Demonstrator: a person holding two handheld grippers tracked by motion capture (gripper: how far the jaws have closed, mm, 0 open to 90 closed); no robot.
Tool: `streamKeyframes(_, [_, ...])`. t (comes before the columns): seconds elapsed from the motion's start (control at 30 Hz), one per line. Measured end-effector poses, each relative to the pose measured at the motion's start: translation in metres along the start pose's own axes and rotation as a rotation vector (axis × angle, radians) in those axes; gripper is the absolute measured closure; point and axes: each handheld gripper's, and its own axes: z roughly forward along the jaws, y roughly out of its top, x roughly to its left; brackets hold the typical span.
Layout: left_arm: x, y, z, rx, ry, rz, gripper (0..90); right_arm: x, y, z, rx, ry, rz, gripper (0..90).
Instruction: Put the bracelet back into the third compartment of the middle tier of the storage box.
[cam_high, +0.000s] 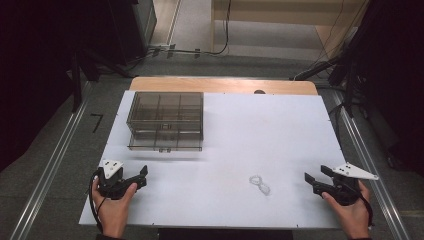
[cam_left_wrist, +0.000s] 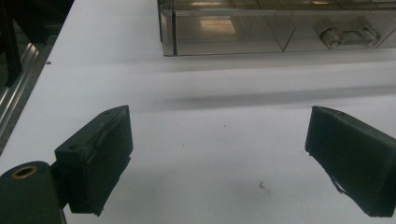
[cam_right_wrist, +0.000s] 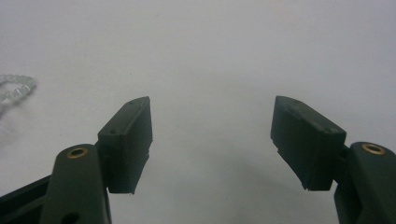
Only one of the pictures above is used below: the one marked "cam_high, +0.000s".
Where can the black metal stand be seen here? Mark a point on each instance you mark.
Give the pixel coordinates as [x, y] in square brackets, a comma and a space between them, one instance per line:
[346, 66]
[78, 83]

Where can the light wooden shelf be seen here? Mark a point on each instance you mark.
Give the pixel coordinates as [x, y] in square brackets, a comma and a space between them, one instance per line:
[266, 15]

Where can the black cabinet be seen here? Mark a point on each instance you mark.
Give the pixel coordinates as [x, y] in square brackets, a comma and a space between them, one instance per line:
[133, 30]

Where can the person's left hand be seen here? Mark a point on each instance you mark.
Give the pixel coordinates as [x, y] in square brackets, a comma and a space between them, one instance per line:
[113, 213]

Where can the person's right hand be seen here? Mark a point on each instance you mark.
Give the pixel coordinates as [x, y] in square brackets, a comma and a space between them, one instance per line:
[350, 215]

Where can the smoky transparent drawer box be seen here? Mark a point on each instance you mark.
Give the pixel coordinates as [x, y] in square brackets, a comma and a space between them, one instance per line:
[165, 120]

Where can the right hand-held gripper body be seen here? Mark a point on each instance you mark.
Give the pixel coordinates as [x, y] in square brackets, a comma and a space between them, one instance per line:
[345, 190]

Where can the aluminium floor rail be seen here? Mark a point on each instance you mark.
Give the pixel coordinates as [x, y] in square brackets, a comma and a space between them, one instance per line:
[50, 166]
[370, 166]

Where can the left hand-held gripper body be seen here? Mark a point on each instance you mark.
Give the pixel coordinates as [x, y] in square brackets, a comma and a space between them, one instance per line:
[111, 185]

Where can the black angled floor tape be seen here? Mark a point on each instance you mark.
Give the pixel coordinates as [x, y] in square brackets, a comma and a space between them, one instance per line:
[98, 119]

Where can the white board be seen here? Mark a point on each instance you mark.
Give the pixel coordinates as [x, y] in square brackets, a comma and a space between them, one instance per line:
[266, 133]

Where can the wooden table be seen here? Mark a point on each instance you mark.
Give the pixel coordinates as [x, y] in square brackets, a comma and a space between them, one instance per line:
[216, 85]

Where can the dark round table grommet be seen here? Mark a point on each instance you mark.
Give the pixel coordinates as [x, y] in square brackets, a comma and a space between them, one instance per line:
[259, 91]

